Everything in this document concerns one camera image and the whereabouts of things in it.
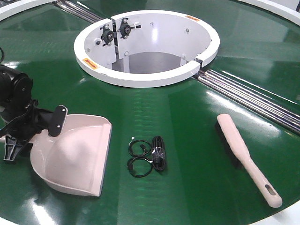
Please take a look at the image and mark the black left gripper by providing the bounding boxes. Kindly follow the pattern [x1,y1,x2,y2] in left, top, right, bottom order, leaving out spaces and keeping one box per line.
[0,99,53,161]

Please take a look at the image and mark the pink plastic dustpan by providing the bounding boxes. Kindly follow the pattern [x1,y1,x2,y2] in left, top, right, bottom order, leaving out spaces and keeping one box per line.
[0,114,113,197]

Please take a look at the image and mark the black wire with connector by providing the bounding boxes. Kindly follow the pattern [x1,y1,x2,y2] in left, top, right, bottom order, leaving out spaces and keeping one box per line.
[127,156,153,178]

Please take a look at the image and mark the black thin wire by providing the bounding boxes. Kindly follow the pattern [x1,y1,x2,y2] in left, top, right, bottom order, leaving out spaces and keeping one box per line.
[128,137,153,157]

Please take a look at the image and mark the black cable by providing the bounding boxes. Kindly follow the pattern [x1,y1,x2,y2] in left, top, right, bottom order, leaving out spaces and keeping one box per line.
[151,135,167,172]

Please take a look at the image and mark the pink hand brush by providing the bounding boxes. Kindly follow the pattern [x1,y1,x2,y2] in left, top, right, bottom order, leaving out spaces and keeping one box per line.
[217,113,283,208]

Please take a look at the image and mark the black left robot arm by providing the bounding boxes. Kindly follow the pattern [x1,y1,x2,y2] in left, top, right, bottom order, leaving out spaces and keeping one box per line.
[0,64,53,163]

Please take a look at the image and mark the white outer conveyor rim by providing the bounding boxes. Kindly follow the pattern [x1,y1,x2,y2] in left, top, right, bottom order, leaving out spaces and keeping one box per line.
[0,0,300,26]

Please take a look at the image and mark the steel conveyor rollers left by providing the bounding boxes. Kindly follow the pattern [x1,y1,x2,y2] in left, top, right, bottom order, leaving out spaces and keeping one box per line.
[53,0,103,23]

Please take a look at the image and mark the steel conveyor rollers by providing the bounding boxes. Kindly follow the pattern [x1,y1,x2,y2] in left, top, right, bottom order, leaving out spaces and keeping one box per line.
[193,70,300,135]
[53,0,103,23]

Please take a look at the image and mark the steel conveyor rollers right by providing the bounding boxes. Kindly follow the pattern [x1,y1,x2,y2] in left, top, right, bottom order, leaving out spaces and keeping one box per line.
[193,70,300,135]

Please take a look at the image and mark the black pillow block bearing left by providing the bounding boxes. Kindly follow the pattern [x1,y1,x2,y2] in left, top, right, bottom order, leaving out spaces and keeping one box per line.
[101,24,114,46]

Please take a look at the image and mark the black pillow block bearing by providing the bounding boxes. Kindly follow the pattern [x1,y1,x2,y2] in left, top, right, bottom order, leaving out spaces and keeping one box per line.
[119,18,141,39]
[101,24,114,46]

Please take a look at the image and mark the black pillow block bearing right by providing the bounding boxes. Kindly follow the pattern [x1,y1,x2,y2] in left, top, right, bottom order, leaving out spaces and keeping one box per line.
[119,18,141,39]

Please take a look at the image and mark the white inner conveyor ring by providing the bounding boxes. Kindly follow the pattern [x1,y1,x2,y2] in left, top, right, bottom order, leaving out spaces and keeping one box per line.
[74,9,220,88]

